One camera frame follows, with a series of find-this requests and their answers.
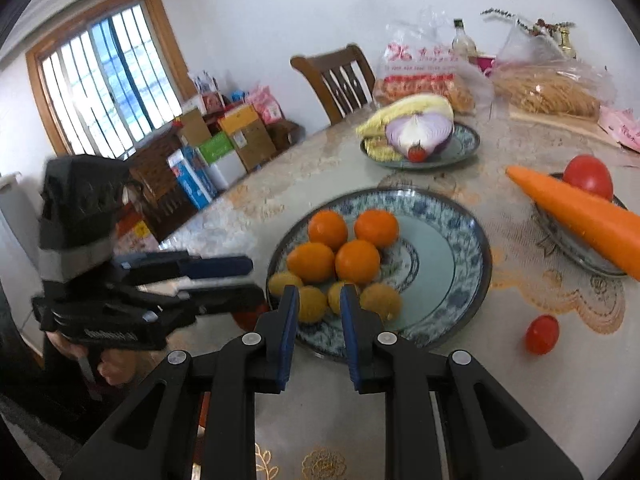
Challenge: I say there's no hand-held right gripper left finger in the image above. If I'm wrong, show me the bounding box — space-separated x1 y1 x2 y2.
60 285 301 480

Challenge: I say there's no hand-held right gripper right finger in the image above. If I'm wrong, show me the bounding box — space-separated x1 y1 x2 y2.
340 284 585 480

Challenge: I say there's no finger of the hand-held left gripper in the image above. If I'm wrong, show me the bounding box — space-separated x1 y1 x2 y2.
114 254 254 283
136 282 266 316

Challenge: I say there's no yellow-brown round fruit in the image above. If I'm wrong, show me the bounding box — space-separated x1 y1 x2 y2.
360 282 403 321
297 286 329 324
268 271 304 306
327 281 361 315

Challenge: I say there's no small red apple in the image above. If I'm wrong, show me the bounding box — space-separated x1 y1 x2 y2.
232 305 271 332

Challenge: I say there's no orange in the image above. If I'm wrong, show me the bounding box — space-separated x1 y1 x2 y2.
307 210 349 252
286 242 336 283
334 239 382 286
354 209 400 249

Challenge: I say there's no blue patterned plate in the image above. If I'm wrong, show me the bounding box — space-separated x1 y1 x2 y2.
266 187 491 361

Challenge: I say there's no person's left hand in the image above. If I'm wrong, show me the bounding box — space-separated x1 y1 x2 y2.
97 347 147 387

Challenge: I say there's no pile of boxes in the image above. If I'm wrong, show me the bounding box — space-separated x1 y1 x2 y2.
127 120 306 243

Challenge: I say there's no blue and white box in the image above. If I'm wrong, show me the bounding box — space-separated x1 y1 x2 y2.
167 146 218 211

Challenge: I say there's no green box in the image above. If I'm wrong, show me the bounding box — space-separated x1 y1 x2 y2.
197 132 236 165

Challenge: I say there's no yellow cardboard box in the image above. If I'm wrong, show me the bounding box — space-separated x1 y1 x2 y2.
218 105 277 171

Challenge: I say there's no brown cardboard box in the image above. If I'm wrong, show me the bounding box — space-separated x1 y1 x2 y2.
175 107 212 147

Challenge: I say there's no wooden framed window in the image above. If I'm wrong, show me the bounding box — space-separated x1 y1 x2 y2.
25 0 198 157

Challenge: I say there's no pink plastic bag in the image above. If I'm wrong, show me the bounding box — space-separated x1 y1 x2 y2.
247 85 283 126

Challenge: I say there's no small red tomato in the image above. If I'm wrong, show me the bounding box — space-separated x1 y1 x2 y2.
525 315 560 356

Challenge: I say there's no halved purple onion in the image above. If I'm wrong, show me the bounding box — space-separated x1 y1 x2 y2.
385 112 455 153

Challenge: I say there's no blue rimmed plate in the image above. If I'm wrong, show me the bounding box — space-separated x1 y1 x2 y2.
360 122 481 170

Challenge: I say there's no dark wooden chair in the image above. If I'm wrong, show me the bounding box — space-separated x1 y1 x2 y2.
290 43 377 126

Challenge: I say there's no dark rimmed plate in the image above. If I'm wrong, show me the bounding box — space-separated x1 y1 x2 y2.
532 172 631 278

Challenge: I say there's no lace doily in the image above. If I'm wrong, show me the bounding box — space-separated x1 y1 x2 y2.
487 200 627 336

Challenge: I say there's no large carrot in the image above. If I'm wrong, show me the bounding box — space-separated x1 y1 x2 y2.
506 165 640 282

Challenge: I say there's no printed plastic bag of bread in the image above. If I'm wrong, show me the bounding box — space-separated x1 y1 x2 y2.
372 7 476 113

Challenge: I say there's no large red tomato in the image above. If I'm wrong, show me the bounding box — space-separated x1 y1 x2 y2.
563 155 614 202

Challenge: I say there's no wooden cutting board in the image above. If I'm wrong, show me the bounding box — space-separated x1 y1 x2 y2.
509 102 621 148

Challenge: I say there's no glass bottle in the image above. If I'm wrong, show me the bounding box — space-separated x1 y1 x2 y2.
452 19 478 58

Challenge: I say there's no clear bag of noodles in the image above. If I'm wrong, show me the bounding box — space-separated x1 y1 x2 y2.
492 22 608 118

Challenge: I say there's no pink packet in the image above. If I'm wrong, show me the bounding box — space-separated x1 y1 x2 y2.
599 106 640 153

